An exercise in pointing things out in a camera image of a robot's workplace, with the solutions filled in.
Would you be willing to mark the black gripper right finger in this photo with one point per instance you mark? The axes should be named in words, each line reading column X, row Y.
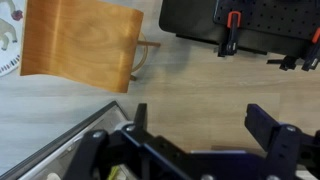
column 286, row 146

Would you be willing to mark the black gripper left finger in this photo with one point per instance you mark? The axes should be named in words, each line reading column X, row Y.
column 100, row 153

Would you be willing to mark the black pegboard robot base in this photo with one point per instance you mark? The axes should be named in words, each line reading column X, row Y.
column 276, row 16

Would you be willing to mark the stainless open fridge door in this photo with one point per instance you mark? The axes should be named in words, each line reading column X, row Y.
column 50, row 147

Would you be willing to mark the small black clamp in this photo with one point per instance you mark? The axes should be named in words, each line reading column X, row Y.
column 287, row 63

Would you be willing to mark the bent plywood wooden chair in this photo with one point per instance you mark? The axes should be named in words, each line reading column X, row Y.
column 80, row 40

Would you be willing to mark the white animal print rug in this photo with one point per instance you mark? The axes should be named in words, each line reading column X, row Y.
column 8, row 56

